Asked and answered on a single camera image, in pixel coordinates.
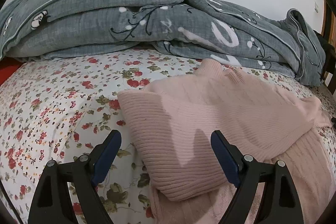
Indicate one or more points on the grey patterned quilt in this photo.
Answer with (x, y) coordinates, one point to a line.
(33, 30)

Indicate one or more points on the floral bed sheet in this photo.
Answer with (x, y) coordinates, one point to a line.
(61, 109)

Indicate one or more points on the white wall switch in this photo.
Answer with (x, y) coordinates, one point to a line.
(316, 7)

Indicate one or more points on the brown wooden door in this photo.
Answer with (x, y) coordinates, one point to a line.
(328, 27)

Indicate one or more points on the red pillow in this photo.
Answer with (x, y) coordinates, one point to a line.
(7, 67)

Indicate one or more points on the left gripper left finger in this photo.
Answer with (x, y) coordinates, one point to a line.
(52, 201)

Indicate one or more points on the black garment on chair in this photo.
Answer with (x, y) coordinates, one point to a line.
(327, 47)

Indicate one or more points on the pink knit sweater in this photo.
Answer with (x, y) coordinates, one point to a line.
(171, 121)

